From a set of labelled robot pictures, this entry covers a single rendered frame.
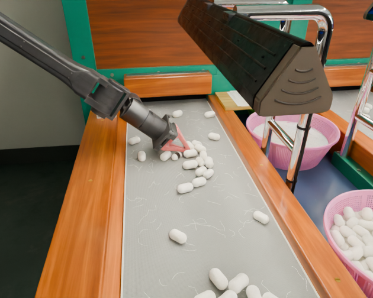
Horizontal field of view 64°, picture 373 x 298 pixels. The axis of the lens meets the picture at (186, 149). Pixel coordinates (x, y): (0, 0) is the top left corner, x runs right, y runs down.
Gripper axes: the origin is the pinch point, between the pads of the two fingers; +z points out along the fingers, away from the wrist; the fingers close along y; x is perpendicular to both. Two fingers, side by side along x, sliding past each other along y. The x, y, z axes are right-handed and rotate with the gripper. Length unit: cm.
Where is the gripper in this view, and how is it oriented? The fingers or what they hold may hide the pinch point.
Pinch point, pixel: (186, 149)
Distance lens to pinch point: 79.9
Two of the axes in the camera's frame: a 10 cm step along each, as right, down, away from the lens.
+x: -6.5, 6.9, 3.0
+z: 7.4, 5.1, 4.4
